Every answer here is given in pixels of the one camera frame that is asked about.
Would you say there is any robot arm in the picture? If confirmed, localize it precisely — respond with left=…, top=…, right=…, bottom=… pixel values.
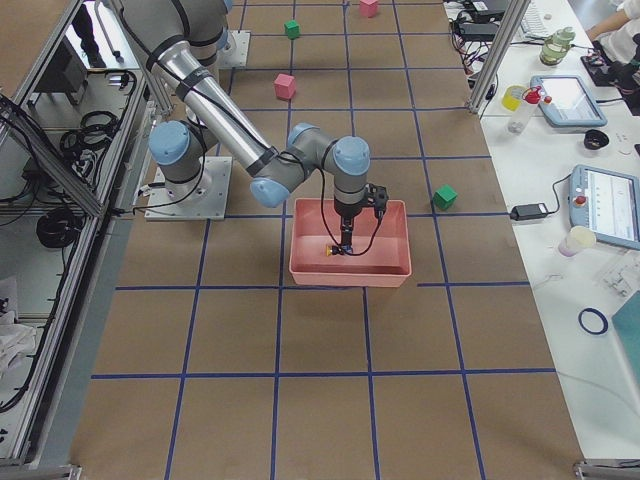
left=116, top=1, right=387, bottom=255

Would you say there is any white plastic cup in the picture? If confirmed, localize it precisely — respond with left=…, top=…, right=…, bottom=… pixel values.
left=558, top=226, right=597, bottom=257

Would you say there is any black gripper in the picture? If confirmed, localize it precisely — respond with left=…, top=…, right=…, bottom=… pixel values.
left=340, top=216, right=354, bottom=252

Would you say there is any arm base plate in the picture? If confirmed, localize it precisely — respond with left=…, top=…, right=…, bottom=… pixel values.
left=217, top=30, right=251, bottom=69
left=144, top=156, right=233, bottom=221

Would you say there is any pink plastic bin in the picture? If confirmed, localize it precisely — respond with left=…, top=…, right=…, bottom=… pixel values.
left=289, top=197, right=413, bottom=288

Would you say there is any teach pendant near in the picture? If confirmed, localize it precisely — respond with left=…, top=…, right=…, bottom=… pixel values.
left=568, top=165, right=639, bottom=250

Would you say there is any pink cube near bases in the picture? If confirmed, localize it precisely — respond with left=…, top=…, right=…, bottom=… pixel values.
left=273, top=73, right=296, bottom=100

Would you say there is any person in white shirt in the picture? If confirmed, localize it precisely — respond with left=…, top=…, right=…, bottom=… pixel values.
left=586, top=0, right=639, bottom=91

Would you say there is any red cap squeeze bottle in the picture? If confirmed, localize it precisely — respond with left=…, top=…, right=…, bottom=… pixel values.
left=507, top=85, right=544, bottom=134

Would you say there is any yellow push button switch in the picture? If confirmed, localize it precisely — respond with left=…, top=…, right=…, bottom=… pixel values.
left=326, top=244, right=351, bottom=256

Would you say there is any black power adapter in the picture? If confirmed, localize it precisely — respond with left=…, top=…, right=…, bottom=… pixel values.
left=509, top=203, right=549, bottom=221

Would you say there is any teach pendant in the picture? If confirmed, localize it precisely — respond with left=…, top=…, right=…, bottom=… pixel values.
left=530, top=75, right=607, bottom=129
left=568, top=165, right=639, bottom=250

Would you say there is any blue tape roll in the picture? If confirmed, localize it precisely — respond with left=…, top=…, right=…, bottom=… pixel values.
left=577, top=307, right=609, bottom=336

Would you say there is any pink cube far side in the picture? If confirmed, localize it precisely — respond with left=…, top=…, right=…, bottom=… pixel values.
left=359, top=0, right=379, bottom=18

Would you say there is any yellow tape roll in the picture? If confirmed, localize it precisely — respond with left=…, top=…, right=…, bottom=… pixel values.
left=501, top=85, right=527, bottom=112

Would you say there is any teach pendant far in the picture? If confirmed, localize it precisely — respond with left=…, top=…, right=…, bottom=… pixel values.
left=530, top=75, right=607, bottom=129

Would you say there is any green cube near bin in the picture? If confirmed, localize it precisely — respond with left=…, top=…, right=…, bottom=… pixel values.
left=432, top=184, right=458, bottom=210

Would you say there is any aluminium frame post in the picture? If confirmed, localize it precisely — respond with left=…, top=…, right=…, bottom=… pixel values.
left=466, top=0, right=530, bottom=114

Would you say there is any green cube near base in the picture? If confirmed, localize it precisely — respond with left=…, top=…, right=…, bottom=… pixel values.
left=284, top=19, right=301, bottom=40

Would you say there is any black bowl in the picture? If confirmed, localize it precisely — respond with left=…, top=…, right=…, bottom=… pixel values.
left=583, top=129, right=610, bottom=151

